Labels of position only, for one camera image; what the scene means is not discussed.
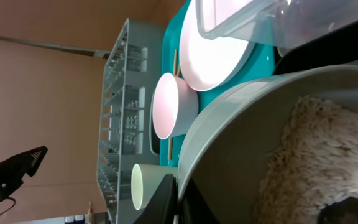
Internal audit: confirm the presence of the white round plate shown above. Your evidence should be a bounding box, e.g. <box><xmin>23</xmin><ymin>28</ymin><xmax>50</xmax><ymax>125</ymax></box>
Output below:
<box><xmin>180</xmin><ymin>1</ymin><xmax>255</xmax><ymax>91</ymax></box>

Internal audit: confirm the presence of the wooden chopstick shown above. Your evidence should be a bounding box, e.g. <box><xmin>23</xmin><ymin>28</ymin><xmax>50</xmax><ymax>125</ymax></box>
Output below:
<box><xmin>167</xmin><ymin>138</ymin><xmax>173</xmax><ymax>161</ymax></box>
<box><xmin>172</xmin><ymin>49</ymin><xmax>178</xmax><ymax>76</ymax></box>

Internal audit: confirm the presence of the grey plastic dishwasher rack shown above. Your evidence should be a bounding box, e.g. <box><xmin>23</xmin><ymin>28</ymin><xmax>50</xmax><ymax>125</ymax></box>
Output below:
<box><xmin>97</xmin><ymin>19</ymin><xmax>164</xmax><ymax>223</ymax></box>

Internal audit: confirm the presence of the white rice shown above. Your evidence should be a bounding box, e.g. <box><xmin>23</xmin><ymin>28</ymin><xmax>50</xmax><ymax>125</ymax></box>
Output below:
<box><xmin>253</xmin><ymin>95</ymin><xmax>358</xmax><ymax>223</ymax></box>

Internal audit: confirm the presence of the clear plastic bin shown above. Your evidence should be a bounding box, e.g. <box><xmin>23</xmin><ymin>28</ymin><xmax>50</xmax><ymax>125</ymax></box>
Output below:
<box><xmin>195</xmin><ymin>0</ymin><xmax>358</xmax><ymax>49</ymax></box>

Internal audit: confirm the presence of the small white cup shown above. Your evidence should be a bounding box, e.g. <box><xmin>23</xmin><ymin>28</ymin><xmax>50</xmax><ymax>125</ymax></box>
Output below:
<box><xmin>131</xmin><ymin>164</ymin><xmax>178</xmax><ymax>210</ymax></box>

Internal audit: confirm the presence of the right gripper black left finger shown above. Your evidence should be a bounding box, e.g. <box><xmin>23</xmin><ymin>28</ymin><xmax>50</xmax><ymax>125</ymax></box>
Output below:
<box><xmin>134</xmin><ymin>174</ymin><xmax>177</xmax><ymax>224</ymax></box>

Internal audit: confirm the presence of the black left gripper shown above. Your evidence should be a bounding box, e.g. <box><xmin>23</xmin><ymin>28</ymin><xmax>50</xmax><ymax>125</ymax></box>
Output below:
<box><xmin>0</xmin><ymin>146</ymin><xmax>48</xmax><ymax>202</ymax></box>

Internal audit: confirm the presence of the grey bowl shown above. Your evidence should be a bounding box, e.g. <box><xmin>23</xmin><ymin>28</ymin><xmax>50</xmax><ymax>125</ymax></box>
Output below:
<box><xmin>178</xmin><ymin>65</ymin><xmax>358</xmax><ymax>223</ymax></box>

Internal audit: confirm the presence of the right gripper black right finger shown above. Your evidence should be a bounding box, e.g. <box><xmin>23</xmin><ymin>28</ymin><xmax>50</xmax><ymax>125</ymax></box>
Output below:
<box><xmin>181</xmin><ymin>179</ymin><xmax>219</xmax><ymax>224</ymax></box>

